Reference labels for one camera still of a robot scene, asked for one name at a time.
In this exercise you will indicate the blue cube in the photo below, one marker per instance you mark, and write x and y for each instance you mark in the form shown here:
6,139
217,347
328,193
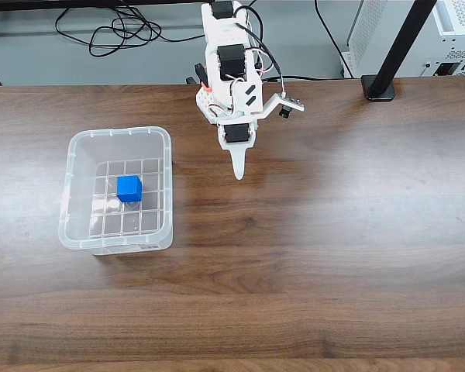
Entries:
128,188

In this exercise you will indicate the black and orange clamp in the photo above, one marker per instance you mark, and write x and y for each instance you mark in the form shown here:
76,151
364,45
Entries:
198,70

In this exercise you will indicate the clear plastic bin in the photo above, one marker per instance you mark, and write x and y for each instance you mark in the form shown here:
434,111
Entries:
75,186

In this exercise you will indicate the black pole stand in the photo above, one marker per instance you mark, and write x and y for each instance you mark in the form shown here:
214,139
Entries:
401,42

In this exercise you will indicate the white computer case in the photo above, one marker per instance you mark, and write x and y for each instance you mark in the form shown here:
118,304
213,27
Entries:
461,50

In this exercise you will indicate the small black camera board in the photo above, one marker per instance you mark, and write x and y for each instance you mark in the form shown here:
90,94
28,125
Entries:
292,104

